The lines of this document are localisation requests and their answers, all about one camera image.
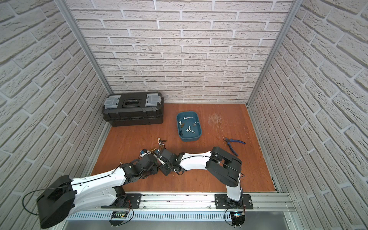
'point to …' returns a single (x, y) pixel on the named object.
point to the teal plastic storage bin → (193, 117)
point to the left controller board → (117, 214)
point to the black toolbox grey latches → (133, 109)
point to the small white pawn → (193, 132)
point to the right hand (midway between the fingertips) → (165, 166)
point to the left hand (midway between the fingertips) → (160, 164)
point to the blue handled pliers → (228, 140)
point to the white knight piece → (180, 122)
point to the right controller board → (237, 217)
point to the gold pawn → (158, 139)
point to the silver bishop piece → (194, 124)
